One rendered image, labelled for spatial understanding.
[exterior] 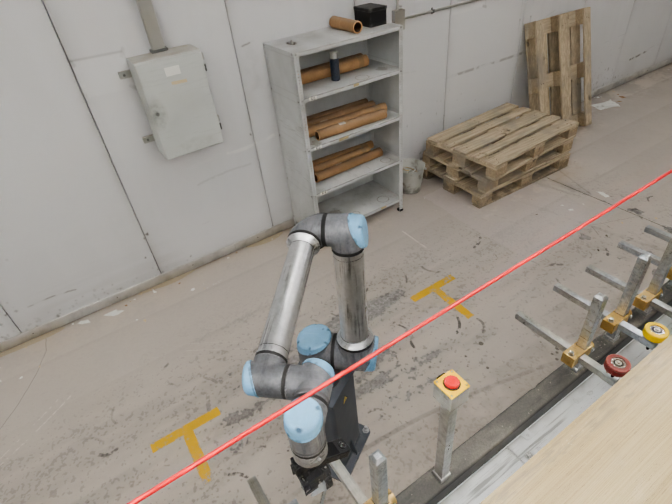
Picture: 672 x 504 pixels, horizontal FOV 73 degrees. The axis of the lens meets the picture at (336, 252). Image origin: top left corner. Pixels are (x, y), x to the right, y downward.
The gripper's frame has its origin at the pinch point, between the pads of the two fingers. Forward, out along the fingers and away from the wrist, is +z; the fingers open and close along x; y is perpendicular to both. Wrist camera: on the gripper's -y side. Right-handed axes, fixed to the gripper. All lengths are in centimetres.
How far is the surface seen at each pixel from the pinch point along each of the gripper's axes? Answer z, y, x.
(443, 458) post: 13.6, -37.3, 9.3
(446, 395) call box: -21.9, -35.4, 9.3
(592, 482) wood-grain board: 9, -65, 41
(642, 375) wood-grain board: 9, -111, 30
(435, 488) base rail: 29.3, -34.5, 9.8
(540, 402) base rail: 29, -89, 10
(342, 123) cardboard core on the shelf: 1, -153, -216
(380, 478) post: -4.5, -12.3, 9.5
